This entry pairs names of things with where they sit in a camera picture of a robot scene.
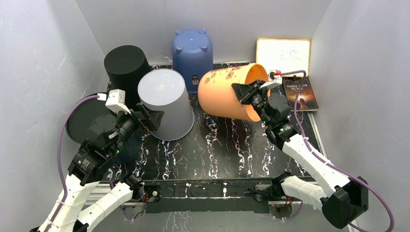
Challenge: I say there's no light blue plastic bucket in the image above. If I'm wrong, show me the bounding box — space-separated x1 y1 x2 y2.
171 29 214 93

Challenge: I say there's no small whiteboard yellow frame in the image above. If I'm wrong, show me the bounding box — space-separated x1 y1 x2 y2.
256 38 311 75

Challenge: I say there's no Three Days To See book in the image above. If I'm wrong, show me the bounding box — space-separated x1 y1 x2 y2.
283 77 319 112

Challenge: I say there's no grey plastic bucket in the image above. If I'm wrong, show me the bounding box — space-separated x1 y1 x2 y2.
137 69 194 141

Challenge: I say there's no large dark blue bucket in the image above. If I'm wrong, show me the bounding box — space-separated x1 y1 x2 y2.
65 93 143 167

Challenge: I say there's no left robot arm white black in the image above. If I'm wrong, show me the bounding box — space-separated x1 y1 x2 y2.
32 103 164 232

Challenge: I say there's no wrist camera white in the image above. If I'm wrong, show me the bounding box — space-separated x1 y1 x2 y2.
260 70 282 89
97 89 131 115

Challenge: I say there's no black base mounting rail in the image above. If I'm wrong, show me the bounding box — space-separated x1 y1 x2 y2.
141 179 305 215

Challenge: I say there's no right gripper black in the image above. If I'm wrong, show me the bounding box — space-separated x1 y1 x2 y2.
232 80 272 127

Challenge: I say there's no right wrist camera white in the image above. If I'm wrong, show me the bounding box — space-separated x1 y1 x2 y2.
260 70 282 89

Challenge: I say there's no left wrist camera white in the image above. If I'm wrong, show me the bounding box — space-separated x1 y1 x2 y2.
97 89 131 115

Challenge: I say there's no black ribbed plastic bucket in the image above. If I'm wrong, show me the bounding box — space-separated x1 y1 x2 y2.
103 45 153 110

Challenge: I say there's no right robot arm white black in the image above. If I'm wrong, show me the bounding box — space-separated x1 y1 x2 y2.
231 80 368 229

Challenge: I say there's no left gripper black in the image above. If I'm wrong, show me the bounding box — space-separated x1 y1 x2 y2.
109 102 164 156

